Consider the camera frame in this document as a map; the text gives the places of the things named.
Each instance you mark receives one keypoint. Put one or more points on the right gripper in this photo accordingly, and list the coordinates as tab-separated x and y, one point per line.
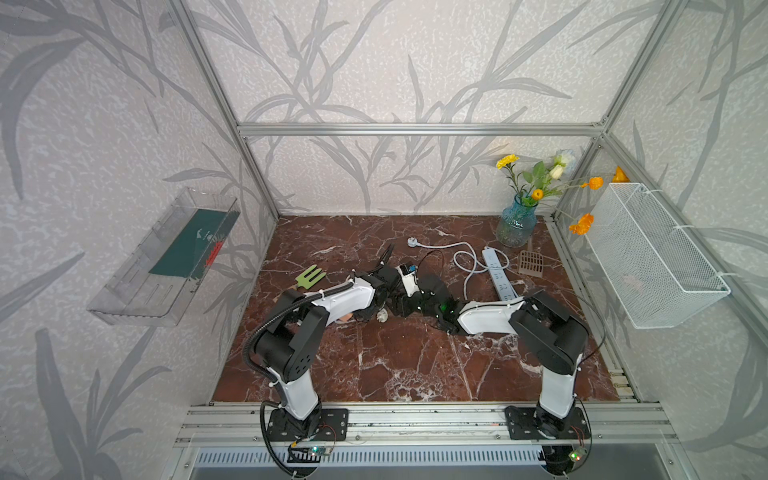
403	306

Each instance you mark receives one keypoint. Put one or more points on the grey white power strip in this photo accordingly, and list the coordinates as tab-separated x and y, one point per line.
496	264

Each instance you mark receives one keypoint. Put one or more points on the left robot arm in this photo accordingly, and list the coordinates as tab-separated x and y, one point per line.
284	346

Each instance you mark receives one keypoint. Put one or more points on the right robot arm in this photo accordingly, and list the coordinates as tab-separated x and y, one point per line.
549	330

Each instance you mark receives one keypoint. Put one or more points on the green plastic fork toy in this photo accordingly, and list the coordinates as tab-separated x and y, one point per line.
309	277

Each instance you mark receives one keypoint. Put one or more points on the brown slotted plastic scoop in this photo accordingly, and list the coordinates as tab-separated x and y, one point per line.
530	262

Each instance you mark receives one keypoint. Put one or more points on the blue glass vase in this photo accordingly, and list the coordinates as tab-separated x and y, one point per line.
517	223

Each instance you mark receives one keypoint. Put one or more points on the artificial flower bouquet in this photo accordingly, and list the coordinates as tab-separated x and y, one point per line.
545	179

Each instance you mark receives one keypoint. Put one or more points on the green book in tray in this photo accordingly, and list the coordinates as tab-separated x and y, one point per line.
192	245

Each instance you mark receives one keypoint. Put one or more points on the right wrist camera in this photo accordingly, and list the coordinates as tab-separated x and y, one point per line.
408	274

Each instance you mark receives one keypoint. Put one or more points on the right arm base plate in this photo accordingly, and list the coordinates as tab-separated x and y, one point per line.
536	424

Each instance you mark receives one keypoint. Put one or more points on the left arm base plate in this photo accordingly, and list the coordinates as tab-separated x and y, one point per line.
326	424

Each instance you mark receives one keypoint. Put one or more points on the aluminium frame back bar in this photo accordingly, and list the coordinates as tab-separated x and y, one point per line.
418	129

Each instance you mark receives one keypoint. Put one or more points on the clear plastic wall tray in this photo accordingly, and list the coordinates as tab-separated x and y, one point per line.
156	284

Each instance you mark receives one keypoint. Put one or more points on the white wire mesh basket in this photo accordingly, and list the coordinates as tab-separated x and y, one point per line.
660	276

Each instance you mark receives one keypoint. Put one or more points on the aluminium front rail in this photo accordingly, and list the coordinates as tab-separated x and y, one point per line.
420	424

